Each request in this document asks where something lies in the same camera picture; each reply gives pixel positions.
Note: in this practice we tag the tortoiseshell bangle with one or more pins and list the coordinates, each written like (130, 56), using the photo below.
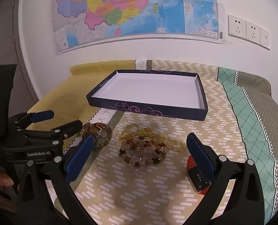
(109, 134)

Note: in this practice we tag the white wall socket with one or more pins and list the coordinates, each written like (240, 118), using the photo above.
(252, 31)
(236, 26)

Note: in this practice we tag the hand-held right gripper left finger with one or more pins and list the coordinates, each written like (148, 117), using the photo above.
(80, 159)

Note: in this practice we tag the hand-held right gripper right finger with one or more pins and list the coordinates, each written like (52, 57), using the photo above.
(199, 159)

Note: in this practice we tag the colourful wall map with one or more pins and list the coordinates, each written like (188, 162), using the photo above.
(129, 9)

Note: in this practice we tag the orange smartwatch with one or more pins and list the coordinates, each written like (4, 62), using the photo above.
(195, 178)

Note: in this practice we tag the navy cardboard box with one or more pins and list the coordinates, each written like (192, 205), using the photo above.
(148, 89)

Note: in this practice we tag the person's left hand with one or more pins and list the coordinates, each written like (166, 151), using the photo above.
(0, 179)

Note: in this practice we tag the grey door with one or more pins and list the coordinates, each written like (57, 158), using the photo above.
(7, 39)

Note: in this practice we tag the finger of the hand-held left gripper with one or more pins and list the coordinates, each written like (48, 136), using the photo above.
(42, 116)
(66, 129)

